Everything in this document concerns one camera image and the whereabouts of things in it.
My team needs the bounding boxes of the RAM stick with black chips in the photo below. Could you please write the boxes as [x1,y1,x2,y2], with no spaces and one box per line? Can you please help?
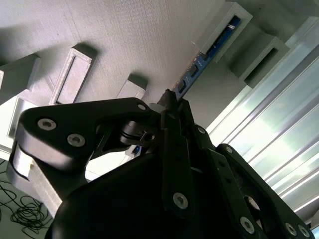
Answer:
[167,15,242,102]

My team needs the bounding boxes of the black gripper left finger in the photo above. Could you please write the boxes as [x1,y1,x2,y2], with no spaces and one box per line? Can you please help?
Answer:
[6,89,196,220]

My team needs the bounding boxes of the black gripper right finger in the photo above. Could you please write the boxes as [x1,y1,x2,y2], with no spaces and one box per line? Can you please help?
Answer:
[177,98,315,239]

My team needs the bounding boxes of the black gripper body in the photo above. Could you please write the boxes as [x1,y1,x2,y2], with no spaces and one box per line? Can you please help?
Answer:
[49,149,241,239]

